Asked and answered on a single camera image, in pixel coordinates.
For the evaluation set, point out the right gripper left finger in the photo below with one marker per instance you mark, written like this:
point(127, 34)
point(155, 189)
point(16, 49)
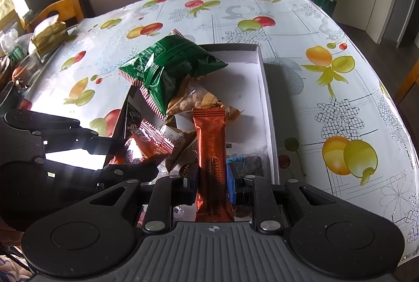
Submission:
point(190, 173)

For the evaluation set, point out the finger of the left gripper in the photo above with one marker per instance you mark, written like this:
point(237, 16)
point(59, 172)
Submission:
point(98, 172)
point(55, 133)

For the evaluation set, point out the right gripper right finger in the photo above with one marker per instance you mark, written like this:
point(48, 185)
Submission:
point(236, 188)

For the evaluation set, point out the clear sunflower seed packet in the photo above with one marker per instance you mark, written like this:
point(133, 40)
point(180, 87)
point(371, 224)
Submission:
point(247, 164)

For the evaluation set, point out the long orange stick packet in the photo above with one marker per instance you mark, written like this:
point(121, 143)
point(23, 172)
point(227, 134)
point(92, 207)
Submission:
point(210, 125)

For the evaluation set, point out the beige snack packet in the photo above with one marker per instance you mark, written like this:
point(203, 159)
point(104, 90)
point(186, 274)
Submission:
point(181, 141)

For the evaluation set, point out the orange square snack packet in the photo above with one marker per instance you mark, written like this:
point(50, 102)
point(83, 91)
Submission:
point(146, 146)

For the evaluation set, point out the brown chocolate tube packet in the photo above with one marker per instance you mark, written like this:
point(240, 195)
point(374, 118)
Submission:
point(132, 121)

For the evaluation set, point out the orange peanut snack bag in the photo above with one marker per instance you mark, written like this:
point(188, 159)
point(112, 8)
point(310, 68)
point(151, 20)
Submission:
point(192, 95)

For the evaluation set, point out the green snack bag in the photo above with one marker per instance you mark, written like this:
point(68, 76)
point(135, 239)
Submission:
point(160, 69)

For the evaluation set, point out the white shallow cardboard box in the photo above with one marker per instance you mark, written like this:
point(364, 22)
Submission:
point(241, 87)

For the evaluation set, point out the dark metal bowl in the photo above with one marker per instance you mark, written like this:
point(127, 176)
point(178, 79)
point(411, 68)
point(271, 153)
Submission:
point(9, 98)

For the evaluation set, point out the glass measuring cup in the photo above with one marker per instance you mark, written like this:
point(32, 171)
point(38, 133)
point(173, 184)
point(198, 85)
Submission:
point(27, 70)

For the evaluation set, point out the orange fruit near cup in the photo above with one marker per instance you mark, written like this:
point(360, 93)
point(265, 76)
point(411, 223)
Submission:
point(19, 73)

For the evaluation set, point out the plastic water bottle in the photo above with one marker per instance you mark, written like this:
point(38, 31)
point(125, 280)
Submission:
point(12, 50)

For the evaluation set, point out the tissue pack with wrapper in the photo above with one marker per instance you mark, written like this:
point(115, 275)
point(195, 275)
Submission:
point(48, 35)

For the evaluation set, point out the fruit pattern tablecloth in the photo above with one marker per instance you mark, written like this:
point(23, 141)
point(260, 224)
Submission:
point(309, 101)

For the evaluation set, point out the wooden chair at left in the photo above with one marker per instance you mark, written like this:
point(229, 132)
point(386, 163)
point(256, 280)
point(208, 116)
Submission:
point(67, 10)

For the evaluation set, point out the wooden chair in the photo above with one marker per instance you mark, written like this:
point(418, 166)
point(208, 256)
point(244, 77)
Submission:
point(67, 10)
point(408, 83)

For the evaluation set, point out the wooden chair at right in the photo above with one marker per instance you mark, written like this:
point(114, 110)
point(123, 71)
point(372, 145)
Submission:
point(408, 83)

